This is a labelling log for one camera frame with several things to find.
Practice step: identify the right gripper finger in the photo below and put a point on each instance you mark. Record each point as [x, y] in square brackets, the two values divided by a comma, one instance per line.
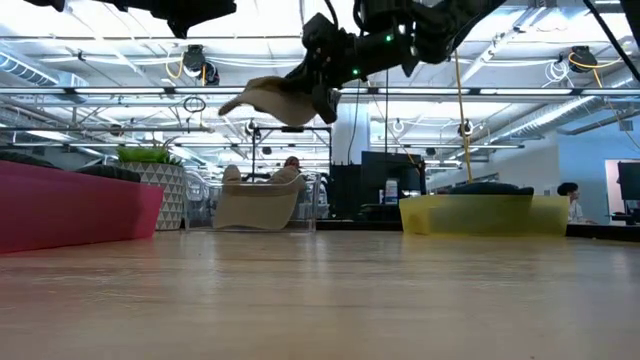
[326, 105]
[300, 80]

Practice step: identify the tan baseball cap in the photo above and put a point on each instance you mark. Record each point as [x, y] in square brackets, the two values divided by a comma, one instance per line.
[255, 205]
[270, 102]

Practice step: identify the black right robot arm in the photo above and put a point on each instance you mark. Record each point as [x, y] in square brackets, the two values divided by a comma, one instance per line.
[440, 30]

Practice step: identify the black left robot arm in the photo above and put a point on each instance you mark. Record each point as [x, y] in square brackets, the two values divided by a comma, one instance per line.
[45, 4]

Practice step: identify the person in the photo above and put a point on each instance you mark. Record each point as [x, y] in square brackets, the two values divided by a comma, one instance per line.
[292, 162]
[577, 207]

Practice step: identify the black computer monitor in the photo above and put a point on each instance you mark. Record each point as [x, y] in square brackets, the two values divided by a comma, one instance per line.
[392, 170]
[630, 180]

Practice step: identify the white bottle with blue label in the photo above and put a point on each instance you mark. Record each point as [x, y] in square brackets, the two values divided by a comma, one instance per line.
[391, 192]

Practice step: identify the succulent in patterned white pot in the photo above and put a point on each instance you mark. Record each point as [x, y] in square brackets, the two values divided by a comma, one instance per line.
[165, 200]

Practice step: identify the red plastic bin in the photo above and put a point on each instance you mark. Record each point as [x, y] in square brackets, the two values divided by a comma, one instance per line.
[75, 210]

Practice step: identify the yellow plastic bin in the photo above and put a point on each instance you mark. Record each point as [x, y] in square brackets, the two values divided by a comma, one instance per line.
[550, 215]

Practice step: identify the black aluminium table frame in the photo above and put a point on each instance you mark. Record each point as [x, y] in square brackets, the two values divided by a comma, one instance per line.
[350, 225]

